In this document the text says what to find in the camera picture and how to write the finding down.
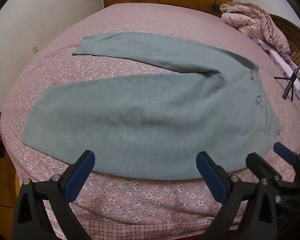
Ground pink quilt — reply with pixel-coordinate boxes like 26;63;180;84
220;1;291;54

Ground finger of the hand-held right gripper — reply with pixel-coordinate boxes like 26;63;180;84
246;152;280;184
273;142;300;167

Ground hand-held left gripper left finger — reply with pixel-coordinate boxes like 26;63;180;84
12;150;96;240

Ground wooden nightstand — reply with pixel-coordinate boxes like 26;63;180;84
0;100;23;208

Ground purple pillow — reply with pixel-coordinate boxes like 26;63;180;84
250;36;300;108

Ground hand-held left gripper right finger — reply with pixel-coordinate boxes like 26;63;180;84
195;151;287;240

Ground grey-green pants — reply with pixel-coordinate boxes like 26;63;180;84
22;32;282;180

